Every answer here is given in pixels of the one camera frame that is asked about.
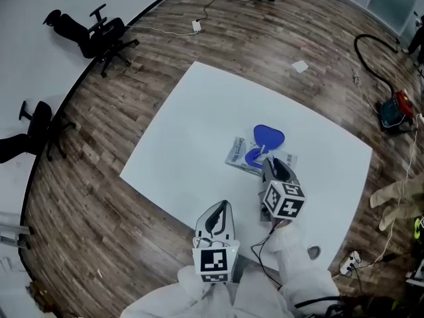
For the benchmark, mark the person's white jacket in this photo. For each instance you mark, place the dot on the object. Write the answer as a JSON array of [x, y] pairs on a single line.
[[251, 296]]

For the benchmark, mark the white table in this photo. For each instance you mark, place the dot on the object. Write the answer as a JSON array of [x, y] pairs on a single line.
[[198, 128]]

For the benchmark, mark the black office chair with headrest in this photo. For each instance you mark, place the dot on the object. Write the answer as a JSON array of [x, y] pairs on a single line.
[[99, 35]]

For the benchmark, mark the person's left forearm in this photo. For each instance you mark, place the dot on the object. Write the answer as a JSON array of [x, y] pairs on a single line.
[[190, 280]]

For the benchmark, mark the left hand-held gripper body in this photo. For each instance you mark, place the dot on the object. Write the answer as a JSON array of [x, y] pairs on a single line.
[[215, 260]]

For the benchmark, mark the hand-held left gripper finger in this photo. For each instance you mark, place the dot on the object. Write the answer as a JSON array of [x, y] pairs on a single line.
[[202, 224], [229, 227]]

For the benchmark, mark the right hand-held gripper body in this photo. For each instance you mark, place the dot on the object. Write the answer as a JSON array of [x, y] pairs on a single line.
[[285, 200]]

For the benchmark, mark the pale extension socket strip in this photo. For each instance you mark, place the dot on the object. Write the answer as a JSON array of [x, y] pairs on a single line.
[[356, 76]]

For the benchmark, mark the red and green vacuum cleaner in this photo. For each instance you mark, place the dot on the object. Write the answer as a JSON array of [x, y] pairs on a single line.
[[394, 111]]

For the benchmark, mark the person's right forearm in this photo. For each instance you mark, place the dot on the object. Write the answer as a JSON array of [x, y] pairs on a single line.
[[298, 260]]

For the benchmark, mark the white power strip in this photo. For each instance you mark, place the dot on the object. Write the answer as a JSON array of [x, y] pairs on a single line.
[[196, 26], [350, 263]]

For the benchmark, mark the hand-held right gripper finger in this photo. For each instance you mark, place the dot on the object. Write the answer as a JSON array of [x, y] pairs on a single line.
[[284, 172], [267, 172]]

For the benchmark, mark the grey metal bracket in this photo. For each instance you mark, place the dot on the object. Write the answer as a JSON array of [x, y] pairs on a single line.
[[13, 230]]

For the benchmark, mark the wet wipes packet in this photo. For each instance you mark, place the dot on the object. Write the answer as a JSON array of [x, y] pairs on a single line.
[[238, 151]]

